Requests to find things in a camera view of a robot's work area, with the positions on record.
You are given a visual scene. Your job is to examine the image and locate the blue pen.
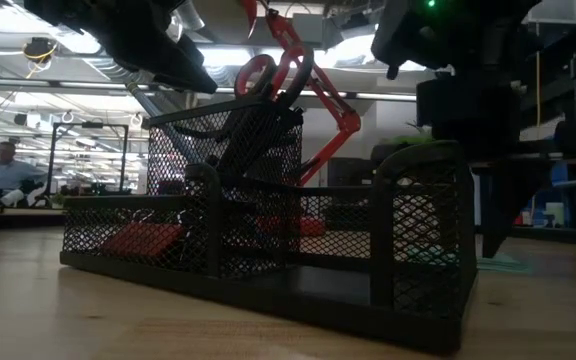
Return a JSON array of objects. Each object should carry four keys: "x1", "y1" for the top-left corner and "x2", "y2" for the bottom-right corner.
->
[{"x1": 126, "y1": 82, "x2": 207, "y2": 169}]

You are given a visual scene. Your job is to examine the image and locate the black pen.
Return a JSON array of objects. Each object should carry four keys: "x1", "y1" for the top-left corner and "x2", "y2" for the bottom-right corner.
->
[{"x1": 215, "y1": 112, "x2": 282, "y2": 176}]

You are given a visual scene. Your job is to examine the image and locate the person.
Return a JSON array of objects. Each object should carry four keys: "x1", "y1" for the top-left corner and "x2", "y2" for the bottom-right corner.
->
[{"x1": 0, "y1": 141, "x2": 48, "y2": 208}]

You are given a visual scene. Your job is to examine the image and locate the black background box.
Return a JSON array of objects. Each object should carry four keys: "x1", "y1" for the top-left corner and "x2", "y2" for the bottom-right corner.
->
[{"x1": 326, "y1": 157, "x2": 375, "y2": 187}]

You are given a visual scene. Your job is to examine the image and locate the black metal rack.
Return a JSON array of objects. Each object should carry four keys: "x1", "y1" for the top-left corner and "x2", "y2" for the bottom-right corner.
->
[{"x1": 47, "y1": 121, "x2": 130, "y2": 195}]

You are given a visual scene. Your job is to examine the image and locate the black mesh desk organizer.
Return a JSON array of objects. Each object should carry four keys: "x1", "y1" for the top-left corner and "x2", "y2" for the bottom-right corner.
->
[{"x1": 59, "y1": 94, "x2": 479, "y2": 354}]

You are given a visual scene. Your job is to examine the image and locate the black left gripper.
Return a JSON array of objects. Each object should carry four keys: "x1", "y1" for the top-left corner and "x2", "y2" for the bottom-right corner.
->
[{"x1": 67, "y1": 0, "x2": 218, "y2": 95}]

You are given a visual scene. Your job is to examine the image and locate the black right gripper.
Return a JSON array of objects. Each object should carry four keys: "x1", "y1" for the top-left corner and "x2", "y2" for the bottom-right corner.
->
[{"x1": 416, "y1": 74, "x2": 552, "y2": 260}]

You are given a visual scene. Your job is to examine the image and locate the sticky note pad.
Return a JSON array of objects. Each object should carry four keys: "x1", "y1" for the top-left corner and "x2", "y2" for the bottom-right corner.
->
[{"x1": 407, "y1": 247, "x2": 534, "y2": 275}]

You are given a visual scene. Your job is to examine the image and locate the black ceiling cable reel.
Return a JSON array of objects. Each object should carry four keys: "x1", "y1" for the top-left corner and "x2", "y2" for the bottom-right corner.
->
[{"x1": 21, "y1": 37, "x2": 59, "y2": 66}]

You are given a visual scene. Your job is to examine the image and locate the red eraser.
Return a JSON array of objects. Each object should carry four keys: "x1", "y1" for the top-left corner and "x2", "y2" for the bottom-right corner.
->
[{"x1": 100, "y1": 221, "x2": 185, "y2": 257}]

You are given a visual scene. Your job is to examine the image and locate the red-handled scissors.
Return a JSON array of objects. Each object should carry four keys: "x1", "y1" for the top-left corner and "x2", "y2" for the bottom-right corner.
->
[{"x1": 217, "y1": 43, "x2": 317, "y2": 174}]

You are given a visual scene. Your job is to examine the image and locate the fluorescent light tube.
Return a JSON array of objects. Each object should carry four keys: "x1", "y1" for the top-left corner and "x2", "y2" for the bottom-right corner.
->
[{"x1": 317, "y1": 89, "x2": 418, "y2": 103}]

